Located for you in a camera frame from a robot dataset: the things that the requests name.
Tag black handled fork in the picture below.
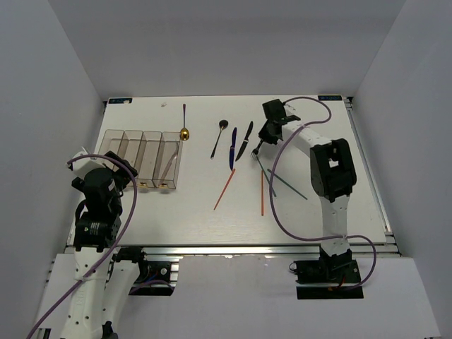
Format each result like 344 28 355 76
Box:
251 147 260 158

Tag green chopstick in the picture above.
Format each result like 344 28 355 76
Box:
267 169 308 200
256 157 277 197

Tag silver fork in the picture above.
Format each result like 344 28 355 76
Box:
161 150 178 180

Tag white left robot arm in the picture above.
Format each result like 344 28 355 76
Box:
60 151 150 338

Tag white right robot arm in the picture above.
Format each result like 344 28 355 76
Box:
258 96 357 282

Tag black knife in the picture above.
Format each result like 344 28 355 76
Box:
235 121 254 162

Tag clear container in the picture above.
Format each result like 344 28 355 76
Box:
97 129 124 157
152 131 183 189
136 131 162 189
119 130 144 173

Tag orange chopstick right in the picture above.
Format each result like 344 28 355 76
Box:
261 170 265 216

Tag orange chopstick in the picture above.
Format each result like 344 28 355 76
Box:
213 168 236 210
261 170 265 216

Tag blue knife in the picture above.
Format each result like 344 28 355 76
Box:
229 127 237 171

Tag black spoon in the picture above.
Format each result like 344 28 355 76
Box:
210 119 229 160

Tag orange chopstick left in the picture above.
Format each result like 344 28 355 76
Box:
213 168 236 210

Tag blue label right corner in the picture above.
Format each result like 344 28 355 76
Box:
318 95 343 101

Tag blue label corner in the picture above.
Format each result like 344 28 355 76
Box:
108 97 133 105
318 95 343 101

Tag blue label left corner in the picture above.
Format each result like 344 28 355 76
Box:
108 97 133 105

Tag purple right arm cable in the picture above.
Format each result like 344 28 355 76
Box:
268 96 377 291

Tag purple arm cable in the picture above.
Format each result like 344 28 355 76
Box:
26 155 138 339
268 96 377 291

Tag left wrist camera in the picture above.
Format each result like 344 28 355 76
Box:
66 157 105 180

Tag gold spoon purple handle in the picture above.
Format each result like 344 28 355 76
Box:
179 103 190 141

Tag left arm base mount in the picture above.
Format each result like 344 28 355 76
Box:
110 246 174 297

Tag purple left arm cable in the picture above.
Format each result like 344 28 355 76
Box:
26 155 138 339

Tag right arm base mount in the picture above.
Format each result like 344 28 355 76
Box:
289 260 364 300

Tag aluminium table frame rail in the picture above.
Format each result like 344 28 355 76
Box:
63 95 402 261

